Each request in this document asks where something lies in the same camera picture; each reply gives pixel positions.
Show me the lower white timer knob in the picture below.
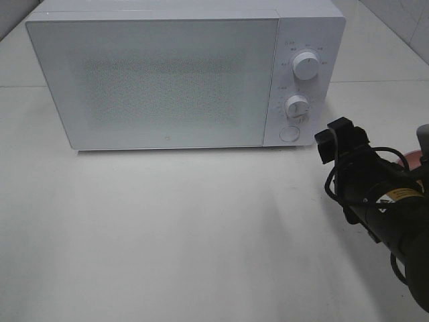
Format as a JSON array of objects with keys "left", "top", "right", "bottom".
[{"left": 285, "top": 95, "right": 310, "bottom": 119}]

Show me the upper white power knob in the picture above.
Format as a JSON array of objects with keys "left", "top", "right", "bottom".
[{"left": 292, "top": 50, "right": 320, "bottom": 81}]

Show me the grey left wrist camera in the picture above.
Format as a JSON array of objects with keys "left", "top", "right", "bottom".
[{"left": 416, "top": 124, "right": 429, "bottom": 154}]

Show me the pink plate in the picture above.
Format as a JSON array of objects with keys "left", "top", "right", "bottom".
[{"left": 403, "top": 150, "right": 422, "bottom": 171}]

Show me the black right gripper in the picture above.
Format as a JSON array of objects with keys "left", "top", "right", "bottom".
[{"left": 314, "top": 117, "right": 399, "bottom": 225}]

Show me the white microwave door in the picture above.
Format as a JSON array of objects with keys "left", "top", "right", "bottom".
[{"left": 26, "top": 19, "right": 278, "bottom": 150}]

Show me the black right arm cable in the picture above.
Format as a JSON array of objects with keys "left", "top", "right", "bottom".
[{"left": 324, "top": 132, "right": 408, "bottom": 286}]

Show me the round white door release button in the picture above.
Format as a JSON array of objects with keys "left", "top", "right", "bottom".
[{"left": 279, "top": 126, "right": 300, "bottom": 142}]

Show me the white microwave oven body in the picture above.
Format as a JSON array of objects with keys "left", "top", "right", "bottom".
[{"left": 25, "top": 1, "right": 346, "bottom": 150}]

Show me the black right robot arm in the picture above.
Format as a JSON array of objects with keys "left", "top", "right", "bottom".
[{"left": 314, "top": 117, "right": 428, "bottom": 311}]

